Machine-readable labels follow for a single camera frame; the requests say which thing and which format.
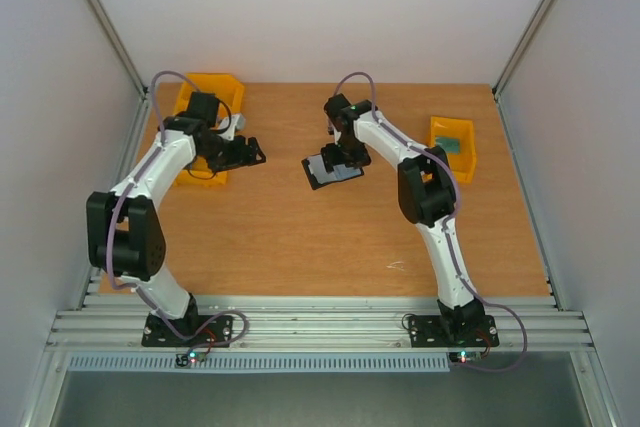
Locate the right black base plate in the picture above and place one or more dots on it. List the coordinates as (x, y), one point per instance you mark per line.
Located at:
(426, 331)

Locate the aluminium corner post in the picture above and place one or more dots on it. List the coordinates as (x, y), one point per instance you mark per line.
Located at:
(535, 23)
(109, 30)

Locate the left aluminium corner post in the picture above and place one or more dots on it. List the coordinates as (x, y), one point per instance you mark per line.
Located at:
(109, 30)

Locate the yellow bin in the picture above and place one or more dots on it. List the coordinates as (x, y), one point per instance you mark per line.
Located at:
(463, 165)
(197, 173)
(225, 86)

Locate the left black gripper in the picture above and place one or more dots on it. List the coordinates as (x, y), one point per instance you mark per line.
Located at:
(240, 159)

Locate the aluminium rail frame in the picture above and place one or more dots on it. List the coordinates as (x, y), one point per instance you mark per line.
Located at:
(114, 322)

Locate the grey slotted cable duct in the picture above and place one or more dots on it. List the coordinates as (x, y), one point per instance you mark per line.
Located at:
(261, 363)

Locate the black card holder wallet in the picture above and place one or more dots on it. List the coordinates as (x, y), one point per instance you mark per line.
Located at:
(318, 177)

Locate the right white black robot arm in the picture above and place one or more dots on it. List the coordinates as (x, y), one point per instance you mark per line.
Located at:
(427, 194)

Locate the yellow bin near left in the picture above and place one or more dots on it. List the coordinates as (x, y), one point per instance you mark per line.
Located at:
(197, 173)

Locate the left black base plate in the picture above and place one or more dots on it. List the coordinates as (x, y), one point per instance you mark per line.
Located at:
(156, 332)

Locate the small circuit board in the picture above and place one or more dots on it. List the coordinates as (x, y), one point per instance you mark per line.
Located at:
(466, 357)
(190, 359)

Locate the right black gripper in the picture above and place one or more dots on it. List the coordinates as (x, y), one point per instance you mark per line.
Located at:
(343, 161)

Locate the right small circuit board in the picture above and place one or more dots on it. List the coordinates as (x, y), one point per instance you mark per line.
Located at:
(466, 357)

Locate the yellow bin far left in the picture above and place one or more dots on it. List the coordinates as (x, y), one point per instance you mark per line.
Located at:
(225, 86)

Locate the right aluminium corner post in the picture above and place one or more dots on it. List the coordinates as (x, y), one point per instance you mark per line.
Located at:
(535, 23)

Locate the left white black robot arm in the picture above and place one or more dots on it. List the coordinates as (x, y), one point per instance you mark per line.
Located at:
(125, 237)

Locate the green card in right bin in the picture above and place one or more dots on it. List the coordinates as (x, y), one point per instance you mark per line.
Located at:
(451, 145)

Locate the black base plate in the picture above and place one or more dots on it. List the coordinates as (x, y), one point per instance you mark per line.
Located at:
(156, 332)
(426, 331)

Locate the left small circuit board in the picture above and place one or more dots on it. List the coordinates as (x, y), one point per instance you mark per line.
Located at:
(190, 359)

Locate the yellow bin right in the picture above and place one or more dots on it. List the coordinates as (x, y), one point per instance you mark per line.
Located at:
(463, 165)

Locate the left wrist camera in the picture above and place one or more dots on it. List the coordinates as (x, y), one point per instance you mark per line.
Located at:
(231, 125)

